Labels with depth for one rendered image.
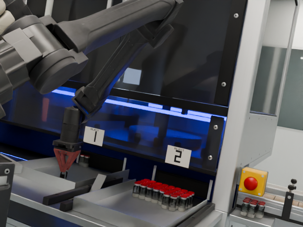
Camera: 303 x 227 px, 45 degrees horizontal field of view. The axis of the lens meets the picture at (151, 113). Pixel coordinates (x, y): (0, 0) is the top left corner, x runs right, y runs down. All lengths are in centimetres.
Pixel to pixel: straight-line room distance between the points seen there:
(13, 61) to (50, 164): 92
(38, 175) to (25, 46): 70
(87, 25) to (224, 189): 74
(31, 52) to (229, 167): 80
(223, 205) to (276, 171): 463
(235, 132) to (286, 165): 464
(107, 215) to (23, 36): 53
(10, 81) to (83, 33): 17
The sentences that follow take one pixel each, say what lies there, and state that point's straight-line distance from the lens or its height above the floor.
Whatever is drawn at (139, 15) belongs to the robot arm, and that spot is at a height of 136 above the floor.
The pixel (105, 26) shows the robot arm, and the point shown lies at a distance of 68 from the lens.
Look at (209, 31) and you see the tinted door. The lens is 125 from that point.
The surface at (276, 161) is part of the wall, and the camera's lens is 582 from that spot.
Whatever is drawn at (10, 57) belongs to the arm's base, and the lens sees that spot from 55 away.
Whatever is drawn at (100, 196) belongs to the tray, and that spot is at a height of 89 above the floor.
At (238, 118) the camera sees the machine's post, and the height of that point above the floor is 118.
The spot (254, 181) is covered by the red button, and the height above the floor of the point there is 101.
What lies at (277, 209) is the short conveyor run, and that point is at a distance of 131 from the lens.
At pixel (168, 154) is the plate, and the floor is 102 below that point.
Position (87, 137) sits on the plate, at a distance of 140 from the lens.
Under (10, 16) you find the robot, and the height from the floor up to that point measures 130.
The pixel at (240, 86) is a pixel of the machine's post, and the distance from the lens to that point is 119.
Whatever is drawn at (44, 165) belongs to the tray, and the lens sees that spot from 141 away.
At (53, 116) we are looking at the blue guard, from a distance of 150.
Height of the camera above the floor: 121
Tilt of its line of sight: 3 degrees down
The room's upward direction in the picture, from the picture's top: 10 degrees clockwise
